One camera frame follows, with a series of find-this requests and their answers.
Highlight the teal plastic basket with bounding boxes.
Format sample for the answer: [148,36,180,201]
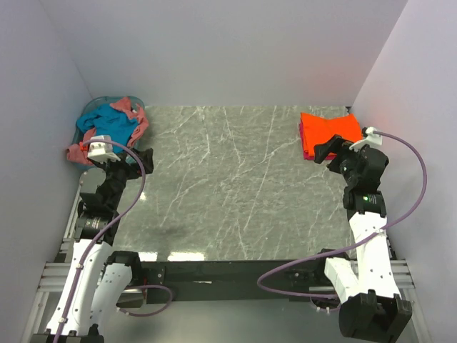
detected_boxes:
[71,94,146,169]

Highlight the black base beam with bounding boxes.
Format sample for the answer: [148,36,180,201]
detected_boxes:
[141,260,333,302]

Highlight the teal blue t shirt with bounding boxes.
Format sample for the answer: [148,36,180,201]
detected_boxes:
[76,104,139,146]

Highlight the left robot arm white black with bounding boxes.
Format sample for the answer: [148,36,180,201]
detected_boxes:
[22,147,154,342]

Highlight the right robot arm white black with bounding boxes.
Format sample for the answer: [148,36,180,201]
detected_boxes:
[313,135,412,342]

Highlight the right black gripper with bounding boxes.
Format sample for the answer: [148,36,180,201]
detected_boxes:
[313,134,363,187]

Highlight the folded orange t shirt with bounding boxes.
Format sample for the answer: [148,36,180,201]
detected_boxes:
[300,112,362,156]

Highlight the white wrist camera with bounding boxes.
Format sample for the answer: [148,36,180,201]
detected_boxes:
[349,126,382,151]
[79,135,121,163]

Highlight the aluminium frame rail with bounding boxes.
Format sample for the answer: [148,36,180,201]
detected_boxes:
[37,262,71,293]

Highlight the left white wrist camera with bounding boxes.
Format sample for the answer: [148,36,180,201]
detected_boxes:
[79,135,121,163]

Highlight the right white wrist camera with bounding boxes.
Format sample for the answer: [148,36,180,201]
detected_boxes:
[349,126,382,151]

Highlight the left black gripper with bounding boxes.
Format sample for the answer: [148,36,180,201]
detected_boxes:
[94,146,153,209]

